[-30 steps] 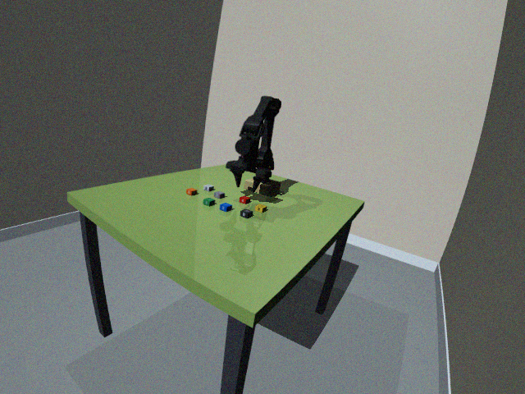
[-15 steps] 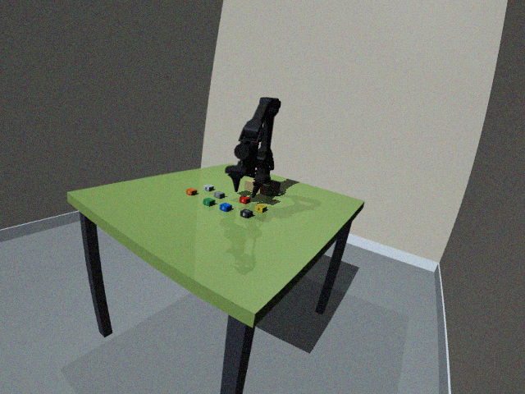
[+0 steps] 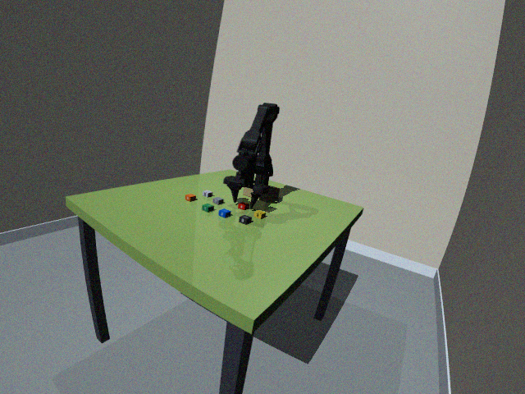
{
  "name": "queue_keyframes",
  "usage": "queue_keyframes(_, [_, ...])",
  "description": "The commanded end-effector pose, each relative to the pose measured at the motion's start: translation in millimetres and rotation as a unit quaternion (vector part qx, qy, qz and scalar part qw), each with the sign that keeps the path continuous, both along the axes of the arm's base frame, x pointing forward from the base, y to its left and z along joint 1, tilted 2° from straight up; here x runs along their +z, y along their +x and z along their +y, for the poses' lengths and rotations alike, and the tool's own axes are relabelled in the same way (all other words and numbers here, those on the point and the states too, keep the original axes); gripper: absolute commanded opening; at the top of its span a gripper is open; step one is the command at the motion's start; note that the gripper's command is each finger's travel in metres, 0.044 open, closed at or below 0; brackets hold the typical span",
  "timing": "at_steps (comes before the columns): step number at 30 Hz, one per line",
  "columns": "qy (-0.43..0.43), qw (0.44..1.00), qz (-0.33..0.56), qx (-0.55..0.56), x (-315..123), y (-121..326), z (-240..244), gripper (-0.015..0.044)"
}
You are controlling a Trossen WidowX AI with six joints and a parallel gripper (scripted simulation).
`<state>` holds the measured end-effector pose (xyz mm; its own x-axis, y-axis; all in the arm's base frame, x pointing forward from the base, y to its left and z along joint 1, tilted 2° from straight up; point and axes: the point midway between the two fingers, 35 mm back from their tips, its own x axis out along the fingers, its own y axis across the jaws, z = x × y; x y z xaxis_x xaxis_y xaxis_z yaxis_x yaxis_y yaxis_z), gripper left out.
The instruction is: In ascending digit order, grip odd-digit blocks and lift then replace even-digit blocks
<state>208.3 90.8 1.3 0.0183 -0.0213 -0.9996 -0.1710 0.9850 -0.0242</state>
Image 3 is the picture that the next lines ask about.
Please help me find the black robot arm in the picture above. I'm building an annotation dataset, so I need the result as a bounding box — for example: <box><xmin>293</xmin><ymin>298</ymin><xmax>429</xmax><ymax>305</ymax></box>
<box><xmin>229</xmin><ymin>103</ymin><xmax>280</xmax><ymax>190</ymax></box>

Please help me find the blue block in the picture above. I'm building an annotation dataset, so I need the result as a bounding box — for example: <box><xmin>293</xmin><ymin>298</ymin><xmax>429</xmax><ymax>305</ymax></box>
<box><xmin>219</xmin><ymin>209</ymin><xmax>231</xmax><ymax>218</ymax></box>

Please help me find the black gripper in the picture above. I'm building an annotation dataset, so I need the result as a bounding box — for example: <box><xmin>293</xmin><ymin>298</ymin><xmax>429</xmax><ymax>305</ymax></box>
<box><xmin>223</xmin><ymin>168</ymin><xmax>269</xmax><ymax>208</ymax></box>

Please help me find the green block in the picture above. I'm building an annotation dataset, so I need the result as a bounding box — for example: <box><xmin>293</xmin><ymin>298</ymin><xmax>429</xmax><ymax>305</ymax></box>
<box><xmin>202</xmin><ymin>204</ymin><xmax>214</xmax><ymax>213</ymax></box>

